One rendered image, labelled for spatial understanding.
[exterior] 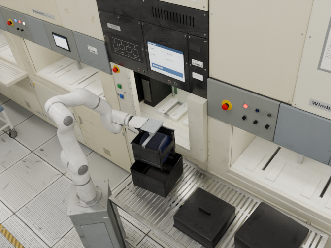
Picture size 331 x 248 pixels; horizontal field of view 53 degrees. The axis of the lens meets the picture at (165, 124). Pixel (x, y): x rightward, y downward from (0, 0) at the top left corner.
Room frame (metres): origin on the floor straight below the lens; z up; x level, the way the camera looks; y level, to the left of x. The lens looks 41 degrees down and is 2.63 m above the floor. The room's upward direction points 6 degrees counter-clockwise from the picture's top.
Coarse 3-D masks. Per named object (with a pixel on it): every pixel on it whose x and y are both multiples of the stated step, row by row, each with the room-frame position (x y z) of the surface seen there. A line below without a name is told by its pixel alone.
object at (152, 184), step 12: (180, 156) 1.61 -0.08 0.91; (132, 168) 1.55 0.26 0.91; (144, 168) 1.66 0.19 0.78; (156, 168) 1.65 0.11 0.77; (168, 168) 1.64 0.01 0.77; (180, 168) 1.57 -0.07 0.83; (132, 180) 1.53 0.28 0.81; (144, 180) 1.47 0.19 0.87; (156, 180) 1.41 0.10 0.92; (168, 180) 1.43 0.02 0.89; (156, 192) 1.42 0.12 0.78; (168, 192) 1.41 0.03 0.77
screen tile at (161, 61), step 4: (152, 48) 1.88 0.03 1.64; (156, 48) 1.86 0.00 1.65; (152, 52) 1.88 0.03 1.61; (156, 52) 1.86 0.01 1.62; (160, 52) 1.84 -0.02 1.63; (164, 52) 1.81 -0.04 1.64; (152, 56) 1.89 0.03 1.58; (164, 56) 1.82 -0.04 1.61; (152, 60) 1.89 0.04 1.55; (156, 60) 1.87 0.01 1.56; (160, 60) 1.84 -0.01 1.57; (164, 60) 1.82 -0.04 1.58; (164, 64) 1.82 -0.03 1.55
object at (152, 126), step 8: (152, 120) 1.62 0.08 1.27; (144, 128) 1.54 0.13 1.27; (152, 128) 1.53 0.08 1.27; (160, 128) 1.66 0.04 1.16; (168, 128) 1.63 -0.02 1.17; (136, 136) 1.58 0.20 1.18; (152, 136) 1.55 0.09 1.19; (136, 144) 1.51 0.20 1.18; (144, 144) 1.48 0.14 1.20; (136, 152) 1.52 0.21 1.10; (144, 152) 1.48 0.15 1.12; (152, 152) 1.45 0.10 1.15; (160, 152) 1.44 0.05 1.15; (168, 152) 1.52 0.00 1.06; (144, 160) 1.48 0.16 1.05; (152, 160) 1.46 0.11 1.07; (160, 160) 1.44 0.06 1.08; (160, 168) 1.43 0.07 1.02
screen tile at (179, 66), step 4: (168, 52) 1.79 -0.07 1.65; (168, 56) 1.79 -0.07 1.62; (172, 56) 1.77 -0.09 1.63; (176, 56) 1.75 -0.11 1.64; (176, 60) 1.75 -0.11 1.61; (180, 60) 1.73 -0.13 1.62; (168, 64) 1.80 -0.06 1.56; (172, 64) 1.77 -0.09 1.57; (176, 64) 1.75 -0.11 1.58; (180, 64) 1.73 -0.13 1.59; (176, 68) 1.75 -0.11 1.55; (180, 68) 1.73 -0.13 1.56
